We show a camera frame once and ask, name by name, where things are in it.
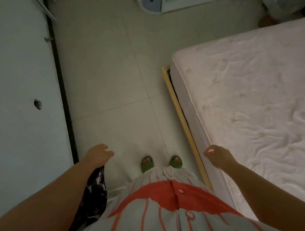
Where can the person's right hand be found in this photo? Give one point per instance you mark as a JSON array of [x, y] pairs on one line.
[[220, 157]]

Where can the person's left hand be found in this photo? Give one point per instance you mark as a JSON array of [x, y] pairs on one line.
[[97, 155]]

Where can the person's left forearm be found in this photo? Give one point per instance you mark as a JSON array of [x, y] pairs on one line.
[[47, 202]]

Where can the person's right forearm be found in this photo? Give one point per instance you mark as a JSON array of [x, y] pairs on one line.
[[274, 202]]

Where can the green right slipper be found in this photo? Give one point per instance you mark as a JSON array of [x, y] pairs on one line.
[[175, 163]]

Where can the green slipper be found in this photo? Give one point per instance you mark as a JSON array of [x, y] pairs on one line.
[[147, 165], [175, 163]]

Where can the black patterned cloth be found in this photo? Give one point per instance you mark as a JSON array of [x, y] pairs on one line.
[[93, 202]]

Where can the green left slipper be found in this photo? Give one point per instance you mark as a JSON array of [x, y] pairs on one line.
[[147, 165]]

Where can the grey red striped pajama shirt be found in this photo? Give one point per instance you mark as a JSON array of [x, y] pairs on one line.
[[166, 197]]

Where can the white mattress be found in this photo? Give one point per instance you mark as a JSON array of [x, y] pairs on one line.
[[250, 95]]

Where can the white box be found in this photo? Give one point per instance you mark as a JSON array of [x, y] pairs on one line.
[[181, 4]]

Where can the white round fan base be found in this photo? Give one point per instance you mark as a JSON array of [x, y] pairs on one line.
[[150, 6]]

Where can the grey cloth bundle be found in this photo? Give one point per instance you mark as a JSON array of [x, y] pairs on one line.
[[283, 10]]

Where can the wooden bed frame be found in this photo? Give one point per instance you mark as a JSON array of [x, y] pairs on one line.
[[183, 116]]

